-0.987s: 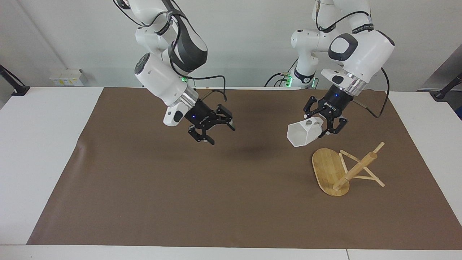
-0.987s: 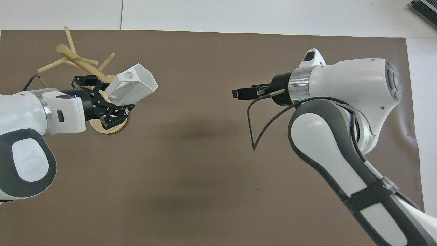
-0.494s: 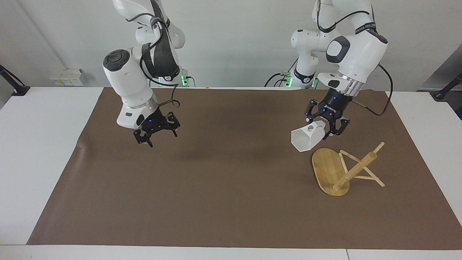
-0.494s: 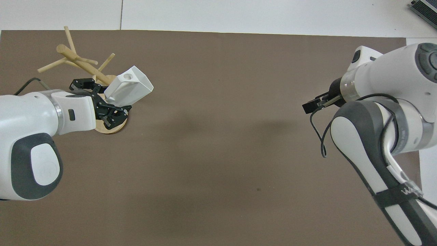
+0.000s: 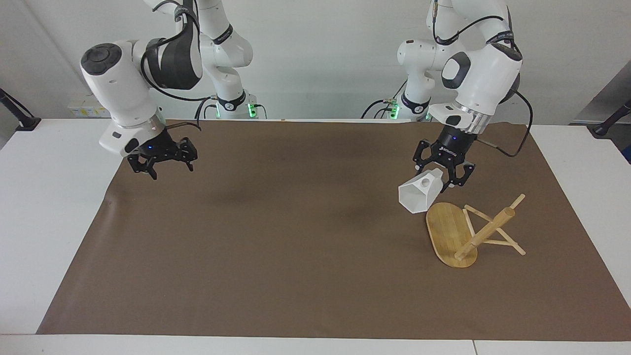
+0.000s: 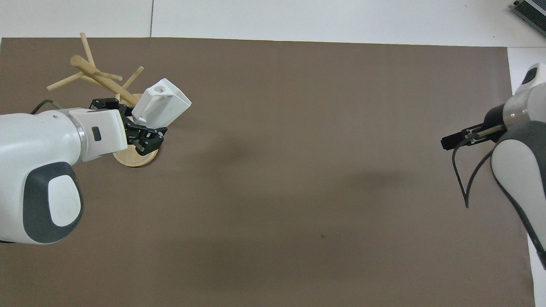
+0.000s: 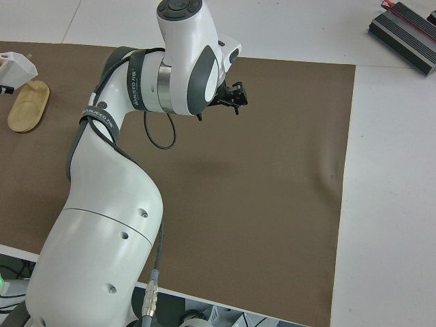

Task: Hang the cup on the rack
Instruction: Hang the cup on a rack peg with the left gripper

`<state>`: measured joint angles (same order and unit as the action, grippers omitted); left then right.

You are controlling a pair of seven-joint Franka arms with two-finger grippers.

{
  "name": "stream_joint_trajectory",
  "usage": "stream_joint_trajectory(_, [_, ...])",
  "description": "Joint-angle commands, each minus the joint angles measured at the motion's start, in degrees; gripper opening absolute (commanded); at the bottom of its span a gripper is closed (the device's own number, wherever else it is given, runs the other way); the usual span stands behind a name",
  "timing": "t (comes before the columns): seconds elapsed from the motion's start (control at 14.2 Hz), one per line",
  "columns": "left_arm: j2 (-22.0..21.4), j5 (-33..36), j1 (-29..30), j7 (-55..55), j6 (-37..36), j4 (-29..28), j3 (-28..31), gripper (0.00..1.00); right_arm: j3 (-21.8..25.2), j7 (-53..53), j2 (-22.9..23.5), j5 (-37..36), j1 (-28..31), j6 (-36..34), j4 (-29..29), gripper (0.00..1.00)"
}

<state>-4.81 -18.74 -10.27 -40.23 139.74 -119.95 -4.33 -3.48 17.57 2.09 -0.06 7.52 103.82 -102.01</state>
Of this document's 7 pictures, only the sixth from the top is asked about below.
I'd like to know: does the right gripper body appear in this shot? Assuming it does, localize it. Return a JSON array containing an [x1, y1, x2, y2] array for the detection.
[[468, 104, 508, 144]]

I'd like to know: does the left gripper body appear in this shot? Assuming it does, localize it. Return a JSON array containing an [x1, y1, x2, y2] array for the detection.
[[119, 107, 139, 145]]

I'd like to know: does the white cup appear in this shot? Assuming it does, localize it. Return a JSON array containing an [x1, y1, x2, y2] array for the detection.
[[131, 78, 192, 128]]

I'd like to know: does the wooden cup rack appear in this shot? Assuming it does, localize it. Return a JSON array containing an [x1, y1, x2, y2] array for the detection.
[[46, 33, 161, 168]]

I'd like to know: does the grey ribbed metal box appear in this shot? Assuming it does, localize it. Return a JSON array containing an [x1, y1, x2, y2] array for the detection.
[[511, 0, 546, 26]]

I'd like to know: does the black cable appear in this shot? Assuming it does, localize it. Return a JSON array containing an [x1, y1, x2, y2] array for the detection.
[[30, 100, 57, 115], [452, 136, 498, 209]]

